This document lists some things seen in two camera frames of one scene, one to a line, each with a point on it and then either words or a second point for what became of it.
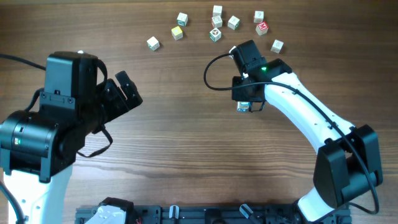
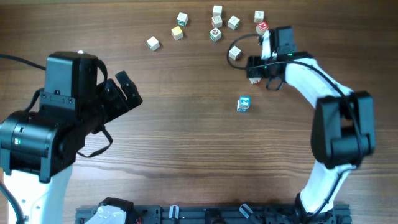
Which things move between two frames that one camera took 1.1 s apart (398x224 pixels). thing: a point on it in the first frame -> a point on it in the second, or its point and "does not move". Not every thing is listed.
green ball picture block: [215, 35] does not move
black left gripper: [120, 104] does not move
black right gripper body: [242, 94] -> [264, 71]
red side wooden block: [217, 21] does not move
